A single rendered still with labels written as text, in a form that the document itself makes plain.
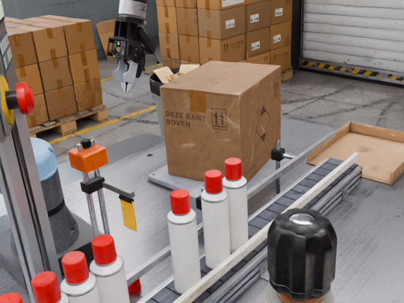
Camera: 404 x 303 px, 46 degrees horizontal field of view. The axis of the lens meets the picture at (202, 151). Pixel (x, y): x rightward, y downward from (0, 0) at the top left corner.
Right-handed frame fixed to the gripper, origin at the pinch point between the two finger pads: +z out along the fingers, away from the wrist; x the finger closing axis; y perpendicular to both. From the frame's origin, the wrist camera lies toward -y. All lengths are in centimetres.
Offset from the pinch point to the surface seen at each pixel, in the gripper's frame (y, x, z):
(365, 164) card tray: -32, 66, 12
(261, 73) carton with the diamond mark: -14.0, 35.1, -9.8
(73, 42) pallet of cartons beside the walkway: -198, -202, -16
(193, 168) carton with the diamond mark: -2.5, 23.6, 19.4
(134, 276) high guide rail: 51, 42, 28
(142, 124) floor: -239, -151, 45
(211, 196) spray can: 38, 48, 14
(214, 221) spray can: 37, 49, 19
